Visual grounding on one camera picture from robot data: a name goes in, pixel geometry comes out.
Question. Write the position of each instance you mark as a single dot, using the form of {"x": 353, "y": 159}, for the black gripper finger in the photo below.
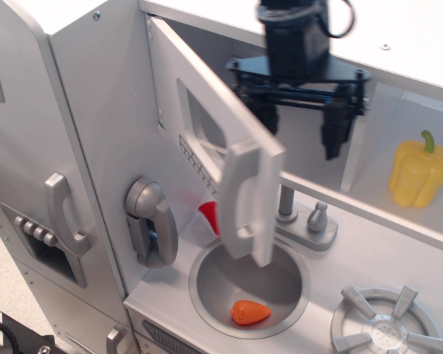
{"x": 267, "y": 114}
{"x": 335, "y": 130}

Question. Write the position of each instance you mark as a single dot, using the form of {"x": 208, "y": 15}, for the orange toy carrot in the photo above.
{"x": 246, "y": 312}

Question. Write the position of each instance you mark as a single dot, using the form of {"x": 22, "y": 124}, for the grey microwave door handle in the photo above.
{"x": 241, "y": 164}

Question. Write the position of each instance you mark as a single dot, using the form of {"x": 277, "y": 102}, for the grey toy telephone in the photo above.
{"x": 151, "y": 224}

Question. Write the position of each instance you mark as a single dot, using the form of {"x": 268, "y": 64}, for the grey ice dispenser panel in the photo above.
{"x": 43, "y": 245}

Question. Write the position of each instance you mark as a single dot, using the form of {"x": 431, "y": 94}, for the grey stove burner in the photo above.
{"x": 380, "y": 320}

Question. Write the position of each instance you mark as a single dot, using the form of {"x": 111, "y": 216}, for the grey oven control panel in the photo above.
{"x": 167, "y": 341}

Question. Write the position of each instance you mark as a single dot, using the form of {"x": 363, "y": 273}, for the round metal sink bowl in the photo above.
{"x": 217, "y": 282}

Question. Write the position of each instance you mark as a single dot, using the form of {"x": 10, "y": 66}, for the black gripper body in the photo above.
{"x": 298, "y": 69}

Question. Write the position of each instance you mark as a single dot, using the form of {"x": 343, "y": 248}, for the yellow toy bell pepper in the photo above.
{"x": 417, "y": 172}

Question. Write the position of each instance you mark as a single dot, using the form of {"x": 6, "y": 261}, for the grey lower door handle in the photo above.
{"x": 118, "y": 341}

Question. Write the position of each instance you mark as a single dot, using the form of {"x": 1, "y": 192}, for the red toy pepper slice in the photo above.
{"x": 208, "y": 210}

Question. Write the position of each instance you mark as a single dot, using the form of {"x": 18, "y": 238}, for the white toy kitchen unit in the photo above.
{"x": 77, "y": 97}

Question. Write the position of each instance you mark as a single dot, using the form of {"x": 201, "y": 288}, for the grey fridge door handle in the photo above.
{"x": 56, "y": 190}

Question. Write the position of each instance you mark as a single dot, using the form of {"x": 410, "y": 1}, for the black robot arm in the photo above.
{"x": 298, "y": 8}

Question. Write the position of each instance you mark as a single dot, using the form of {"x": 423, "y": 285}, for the grey toy faucet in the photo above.
{"x": 312, "y": 228}

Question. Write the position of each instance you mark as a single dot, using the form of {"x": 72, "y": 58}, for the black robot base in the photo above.
{"x": 17, "y": 338}

